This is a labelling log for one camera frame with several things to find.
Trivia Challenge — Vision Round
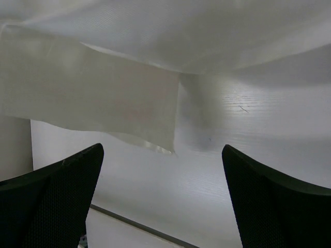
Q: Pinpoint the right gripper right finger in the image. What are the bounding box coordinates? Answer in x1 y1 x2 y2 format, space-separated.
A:
222 145 330 247

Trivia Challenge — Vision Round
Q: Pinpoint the white pleated skirt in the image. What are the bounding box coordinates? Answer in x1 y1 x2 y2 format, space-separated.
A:
1 1 330 153

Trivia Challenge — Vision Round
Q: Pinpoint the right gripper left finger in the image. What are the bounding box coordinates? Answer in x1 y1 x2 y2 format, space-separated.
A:
1 143 104 247

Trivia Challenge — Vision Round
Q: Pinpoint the aluminium table frame rail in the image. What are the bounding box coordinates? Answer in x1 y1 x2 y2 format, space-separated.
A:
90 204 199 248

